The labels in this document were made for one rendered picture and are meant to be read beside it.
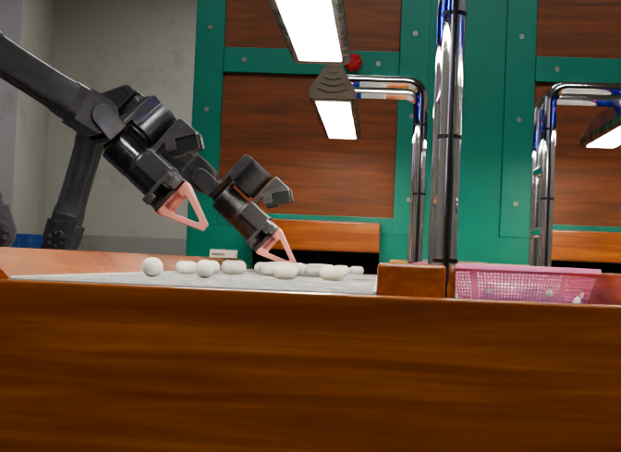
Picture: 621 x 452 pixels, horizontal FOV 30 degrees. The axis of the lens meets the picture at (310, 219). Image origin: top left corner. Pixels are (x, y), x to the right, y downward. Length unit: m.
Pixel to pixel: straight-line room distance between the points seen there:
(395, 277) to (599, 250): 1.82
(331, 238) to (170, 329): 1.78
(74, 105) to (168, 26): 7.16
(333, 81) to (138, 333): 1.12
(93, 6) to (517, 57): 6.56
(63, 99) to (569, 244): 1.31
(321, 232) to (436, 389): 1.79
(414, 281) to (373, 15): 1.92
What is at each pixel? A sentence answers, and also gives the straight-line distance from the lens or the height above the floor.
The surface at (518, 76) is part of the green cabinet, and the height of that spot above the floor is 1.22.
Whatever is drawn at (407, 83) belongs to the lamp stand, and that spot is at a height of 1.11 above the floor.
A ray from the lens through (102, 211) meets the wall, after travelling 8.89.
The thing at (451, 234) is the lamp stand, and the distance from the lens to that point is 1.21.
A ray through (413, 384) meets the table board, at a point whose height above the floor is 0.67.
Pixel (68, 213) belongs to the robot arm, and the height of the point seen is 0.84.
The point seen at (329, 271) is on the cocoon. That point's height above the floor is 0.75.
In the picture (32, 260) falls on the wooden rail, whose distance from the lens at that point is 1.09.
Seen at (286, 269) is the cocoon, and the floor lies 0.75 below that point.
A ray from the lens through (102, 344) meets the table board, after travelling 0.93.
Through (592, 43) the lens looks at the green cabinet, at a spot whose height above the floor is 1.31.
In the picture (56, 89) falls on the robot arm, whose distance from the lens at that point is 1.86.
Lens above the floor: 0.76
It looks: 2 degrees up
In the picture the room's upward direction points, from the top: 2 degrees clockwise
